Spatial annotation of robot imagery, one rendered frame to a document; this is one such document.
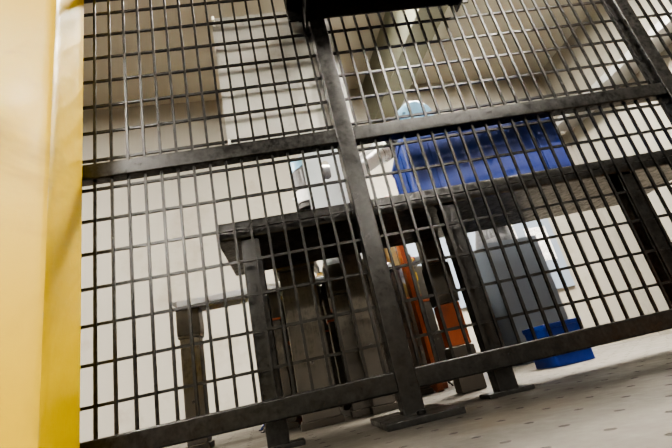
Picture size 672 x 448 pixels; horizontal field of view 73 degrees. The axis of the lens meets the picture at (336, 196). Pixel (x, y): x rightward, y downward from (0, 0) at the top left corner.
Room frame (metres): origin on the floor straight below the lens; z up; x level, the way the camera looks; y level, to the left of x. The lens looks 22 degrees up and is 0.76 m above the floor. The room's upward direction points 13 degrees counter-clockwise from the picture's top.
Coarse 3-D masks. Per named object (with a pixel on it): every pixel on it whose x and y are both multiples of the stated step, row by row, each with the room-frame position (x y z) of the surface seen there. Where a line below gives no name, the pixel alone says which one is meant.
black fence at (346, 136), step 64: (192, 0) 0.64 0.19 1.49; (256, 64) 0.66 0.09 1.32; (320, 64) 0.66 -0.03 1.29; (448, 64) 0.71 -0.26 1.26; (512, 64) 0.73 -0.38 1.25; (576, 64) 0.75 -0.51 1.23; (640, 64) 0.77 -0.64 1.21; (128, 128) 0.62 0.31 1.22; (320, 128) 0.67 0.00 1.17; (384, 128) 0.68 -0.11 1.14; (448, 128) 0.70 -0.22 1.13; (128, 192) 0.62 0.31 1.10; (448, 192) 0.70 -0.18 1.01; (512, 192) 0.71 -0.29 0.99; (256, 256) 0.65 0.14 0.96; (384, 256) 0.67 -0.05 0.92; (448, 256) 0.70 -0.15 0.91; (384, 320) 0.66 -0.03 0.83; (512, 320) 0.70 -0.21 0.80; (640, 320) 0.72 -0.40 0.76; (192, 384) 0.64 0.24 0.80; (384, 384) 0.66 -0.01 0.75
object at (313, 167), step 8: (312, 152) 0.96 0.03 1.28; (320, 152) 0.97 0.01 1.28; (328, 152) 0.97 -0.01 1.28; (312, 160) 0.96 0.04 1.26; (328, 160) 0.97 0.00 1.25; (312, 168) 0.96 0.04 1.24; (312, 176) 0.96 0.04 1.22; (320, 176) 0.97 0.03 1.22; (336, 176) 0.97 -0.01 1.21; (336, 184) 0.97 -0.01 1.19; (344, 184) 0.97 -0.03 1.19; (312, 192) 0.96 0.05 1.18; (320, 192) 0.96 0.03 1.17; (328, 192) 0.97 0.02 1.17; (336, 192) 0.97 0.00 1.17; (344, 192) 0.97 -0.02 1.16; (320, 200) 0.96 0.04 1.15; (336, 200) 0.97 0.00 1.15; (312, 208) 0.96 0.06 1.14; (328, 264) 0.96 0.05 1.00
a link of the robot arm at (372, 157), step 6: (372, 144) 1.50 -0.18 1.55; (378, 144) 1.47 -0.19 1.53; (366, 150) 1.46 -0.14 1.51; (372, 150) 1.46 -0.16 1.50; (384, 150) 1.48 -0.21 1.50; (390, 150) 1.48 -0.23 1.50; (360, 156) 1.44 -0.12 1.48; (366, 156) 1.44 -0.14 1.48; (372, 156) 1.45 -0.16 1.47; (384, 156) 1.48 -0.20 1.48; (390, 156) 1.50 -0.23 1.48; (372, 162) 1.46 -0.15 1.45; (378, 162) 1.48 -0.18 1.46; (372, 168) 1.47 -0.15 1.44
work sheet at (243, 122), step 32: (224, 32) 0.66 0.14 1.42; (256, 32) 0.67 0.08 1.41; (288, 32) 0.68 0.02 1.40; (224, 64) 0.66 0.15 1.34; (288, 64) 0.68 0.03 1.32; (224, 96) 0.66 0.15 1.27; (256, 96) 0.67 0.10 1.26; (288, 96) 0.68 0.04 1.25; (256, 128) 0.67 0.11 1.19; (288, 128) 0.68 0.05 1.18
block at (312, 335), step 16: (288, 272) 0.91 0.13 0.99; (304, 272) 0.91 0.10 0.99; (304, 288) 0.91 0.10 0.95; (288, 304) 0.90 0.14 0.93; (304, 304) 0.91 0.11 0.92; (288, 320) 0.90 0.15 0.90; (320, 320) 0.91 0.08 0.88; (304, 352) 0.91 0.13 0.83; (320, 352) 0.91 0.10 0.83; (304, 368) 0.91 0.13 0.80; (320, 368) 0.91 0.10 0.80; (304, 384) 0.90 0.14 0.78; (320, 384) 0.91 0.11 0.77; (304, 416) 0.90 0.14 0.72; (320, 416) 0.91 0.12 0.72; (336, 416) 0.91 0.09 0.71
